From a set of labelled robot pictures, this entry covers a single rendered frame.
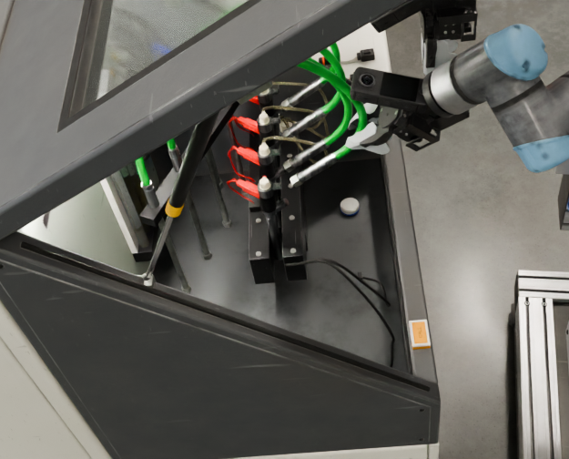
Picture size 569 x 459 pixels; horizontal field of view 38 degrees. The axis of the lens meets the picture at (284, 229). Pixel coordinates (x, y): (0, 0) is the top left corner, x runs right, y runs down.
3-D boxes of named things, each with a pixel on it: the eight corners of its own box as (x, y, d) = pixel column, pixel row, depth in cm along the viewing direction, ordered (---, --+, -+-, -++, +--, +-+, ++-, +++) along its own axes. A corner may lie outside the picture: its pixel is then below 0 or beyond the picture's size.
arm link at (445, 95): (446, 90, 113) (452, 42, 116) (423, 103, 116) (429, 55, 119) (485, 114, 116) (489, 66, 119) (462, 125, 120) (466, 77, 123)
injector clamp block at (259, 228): (310, 300, 163) (302, 254, 151) (260, 304, 163) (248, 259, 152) (304, 171, 184) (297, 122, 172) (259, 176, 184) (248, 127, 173)
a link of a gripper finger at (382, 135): (365, 156, 129) (403, 131, 123) (358, 151, 129) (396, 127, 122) (367, 131, 132) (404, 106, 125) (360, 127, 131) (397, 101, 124)
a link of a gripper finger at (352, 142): (367, 171, 136) (406, 147, 129) (339, 157, 133) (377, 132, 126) (369, 156, 137) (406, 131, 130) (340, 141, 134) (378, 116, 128)
